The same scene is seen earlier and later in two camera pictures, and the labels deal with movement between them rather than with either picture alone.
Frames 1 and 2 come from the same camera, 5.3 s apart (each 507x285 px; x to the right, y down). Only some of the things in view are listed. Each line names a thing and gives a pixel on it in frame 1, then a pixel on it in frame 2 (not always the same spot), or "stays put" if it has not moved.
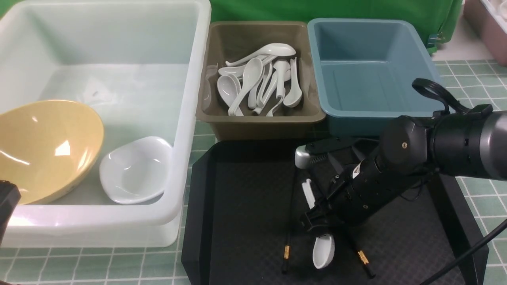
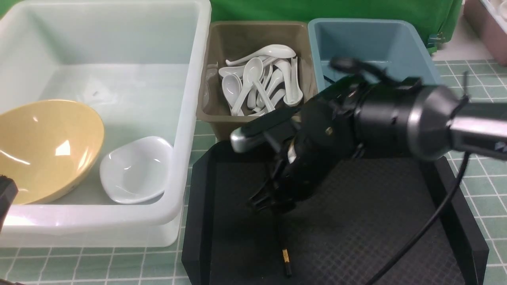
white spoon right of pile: [293, 98] stays put
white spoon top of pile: [276, 50] stays put
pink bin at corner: [489, 18] stays put
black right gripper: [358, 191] -> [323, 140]
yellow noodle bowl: [47, 147] stays put
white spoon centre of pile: [252, 71] stays put
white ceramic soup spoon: [324, 250] -> [269, 103]
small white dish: [136, 171] stays put
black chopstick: [286, 259] -> [284, 249]
